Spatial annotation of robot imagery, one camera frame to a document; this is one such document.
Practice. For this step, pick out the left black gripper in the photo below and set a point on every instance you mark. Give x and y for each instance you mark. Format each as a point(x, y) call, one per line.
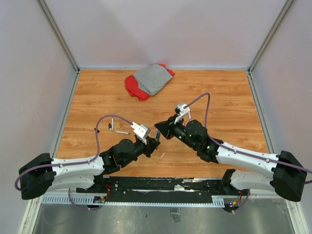
point(151, 145)

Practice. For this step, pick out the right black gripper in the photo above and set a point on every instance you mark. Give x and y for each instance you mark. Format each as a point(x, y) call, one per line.
point(166, 128)

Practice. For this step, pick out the angled white pen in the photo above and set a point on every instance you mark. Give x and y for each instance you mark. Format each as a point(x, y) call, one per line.
point(122, 132)

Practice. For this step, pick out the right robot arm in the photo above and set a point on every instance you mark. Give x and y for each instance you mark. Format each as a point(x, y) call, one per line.
point(280, 173)

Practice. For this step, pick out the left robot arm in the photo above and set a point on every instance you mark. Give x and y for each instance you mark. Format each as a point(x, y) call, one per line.
point(44, 174)

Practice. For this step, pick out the grey folded cloth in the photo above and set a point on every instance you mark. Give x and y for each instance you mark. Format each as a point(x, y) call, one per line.
point(152, 79)

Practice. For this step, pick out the red cloth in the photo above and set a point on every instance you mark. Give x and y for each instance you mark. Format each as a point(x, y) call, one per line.
point(131, 86)

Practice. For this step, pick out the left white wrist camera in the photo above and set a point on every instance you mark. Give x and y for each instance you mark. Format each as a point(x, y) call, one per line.
point(141, 131)

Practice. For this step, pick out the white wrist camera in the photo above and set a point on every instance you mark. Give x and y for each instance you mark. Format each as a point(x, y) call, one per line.
point(141, 131)
point(181, 110)

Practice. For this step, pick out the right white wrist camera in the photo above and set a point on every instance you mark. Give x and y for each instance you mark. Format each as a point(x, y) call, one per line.
point(181, 110)

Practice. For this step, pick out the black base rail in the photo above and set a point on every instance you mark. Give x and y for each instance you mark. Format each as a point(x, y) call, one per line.
point(159, 189)

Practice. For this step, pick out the grey cable duct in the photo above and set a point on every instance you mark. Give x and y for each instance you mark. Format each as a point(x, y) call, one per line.
point(90, 200)

